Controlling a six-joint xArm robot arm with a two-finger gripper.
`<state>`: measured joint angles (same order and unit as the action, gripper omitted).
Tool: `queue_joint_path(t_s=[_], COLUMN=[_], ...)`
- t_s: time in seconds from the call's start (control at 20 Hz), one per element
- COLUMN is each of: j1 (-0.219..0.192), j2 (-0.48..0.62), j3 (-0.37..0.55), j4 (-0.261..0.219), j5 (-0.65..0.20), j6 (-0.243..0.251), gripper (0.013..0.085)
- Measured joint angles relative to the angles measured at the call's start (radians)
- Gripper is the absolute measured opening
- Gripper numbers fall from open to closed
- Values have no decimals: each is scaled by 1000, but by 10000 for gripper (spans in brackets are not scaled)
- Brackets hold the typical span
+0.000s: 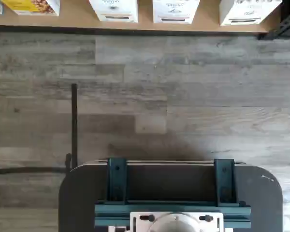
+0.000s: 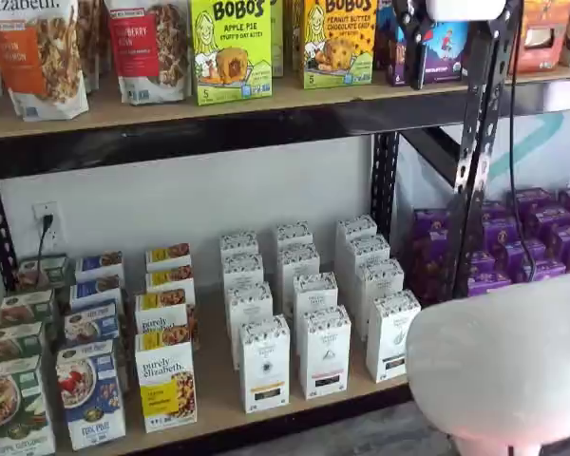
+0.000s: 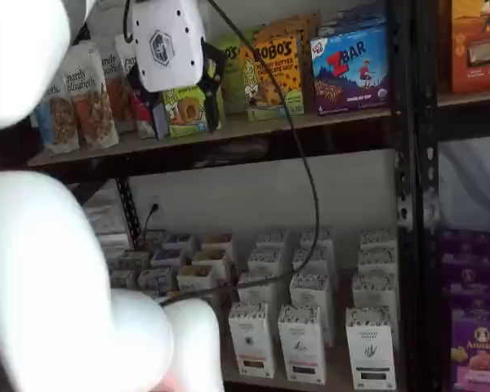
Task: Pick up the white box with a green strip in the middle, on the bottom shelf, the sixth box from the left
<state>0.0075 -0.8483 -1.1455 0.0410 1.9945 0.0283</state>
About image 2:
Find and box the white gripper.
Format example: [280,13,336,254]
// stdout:
[392,0,507,91]

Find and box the white box green strip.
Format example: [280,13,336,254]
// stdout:
[335,214,379,286]
[346,234,391,305]
[365,288,423,384]
[354,257,406,341]

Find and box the blue Z Bar snack box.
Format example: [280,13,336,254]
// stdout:
[387,18,470,88]
[374,0,396,72]

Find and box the yellow Bobo's peanut butter box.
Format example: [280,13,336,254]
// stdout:
[303,0,377,90]

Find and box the orange snack box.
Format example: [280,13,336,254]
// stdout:
[512,0,570,75]

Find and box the green Bobo's apple pie box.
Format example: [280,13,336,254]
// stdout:
[189,0,274,106]
[269,0,286,80]

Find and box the white box pink strip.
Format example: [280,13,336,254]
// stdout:
[275,220,314,253]
[297,305,352,400]
[293,272,339,333]
[277,243,321,314]

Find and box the white box yellow strip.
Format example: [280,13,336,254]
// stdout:
[218,230,260,260]
[238,314,292,414]
[221,253,266,291]
[225,281,275,371]

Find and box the yellow purely elizabeth granola box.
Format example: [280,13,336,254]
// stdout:
[145,264,197,305]
[134,329,199,434]
[145,242,193,273]
[134,289,200,352]

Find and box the blue oatmeal box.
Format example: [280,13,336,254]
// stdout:
[74,250,124,284]
[55,338,127,451]
[69,274,124,310]
[64,299,122,347]

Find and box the green oatmeal box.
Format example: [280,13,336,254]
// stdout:
[0,321,47,367]
[0,354,57,456]
[0,288,57,329]
[16,255,71,294]

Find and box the red purely elizabeth granola bag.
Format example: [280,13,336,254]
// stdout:
[104,0,192,106]

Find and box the orange purely elizabeth granola bag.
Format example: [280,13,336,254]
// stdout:
[0,0,90,123]
[75,0,110,94]

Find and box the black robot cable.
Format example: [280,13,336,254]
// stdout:
[508,0,538,286]

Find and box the black metal shelf frame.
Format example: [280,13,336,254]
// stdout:
[0,0,523,456]
[503,78,570,115]

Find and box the black plug cable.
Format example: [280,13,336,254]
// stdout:
[36,214,55,286]

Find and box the white wall outlet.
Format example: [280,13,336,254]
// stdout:
[31,201,61,253]

